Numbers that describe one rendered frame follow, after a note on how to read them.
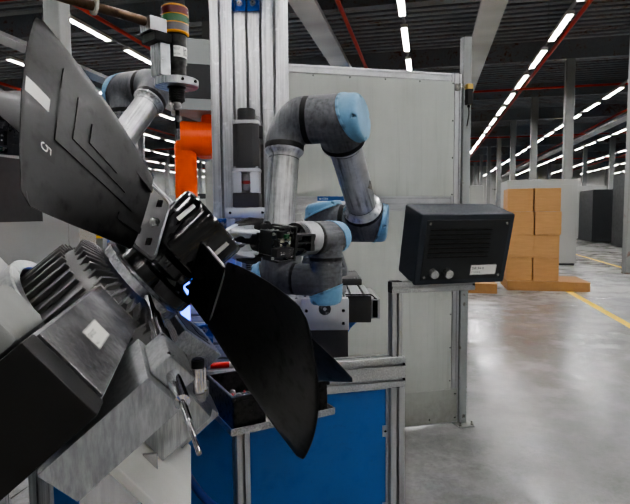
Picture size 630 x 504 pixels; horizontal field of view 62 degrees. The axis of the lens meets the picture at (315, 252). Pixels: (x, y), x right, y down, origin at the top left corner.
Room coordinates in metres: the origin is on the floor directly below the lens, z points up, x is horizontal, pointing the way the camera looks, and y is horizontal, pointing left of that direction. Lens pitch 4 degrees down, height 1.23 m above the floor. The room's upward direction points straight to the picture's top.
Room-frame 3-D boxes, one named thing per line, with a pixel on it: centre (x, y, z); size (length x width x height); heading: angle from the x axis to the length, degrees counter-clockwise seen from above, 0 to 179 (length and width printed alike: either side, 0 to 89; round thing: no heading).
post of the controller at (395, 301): (1.35, -0.21, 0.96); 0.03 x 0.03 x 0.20; 13
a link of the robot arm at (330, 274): (1.21, -0.01, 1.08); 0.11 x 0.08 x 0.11; 72
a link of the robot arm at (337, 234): (1.21, -0.03, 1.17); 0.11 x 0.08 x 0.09; 140
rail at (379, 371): (1.25, 0.21, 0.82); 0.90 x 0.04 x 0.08; 103
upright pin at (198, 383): (0.76, 0.18, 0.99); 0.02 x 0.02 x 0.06
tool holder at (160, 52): (0.87, 0.23, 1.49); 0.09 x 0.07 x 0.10; 138
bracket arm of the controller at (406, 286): (1.37, -0.31, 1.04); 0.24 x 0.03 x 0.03; 103
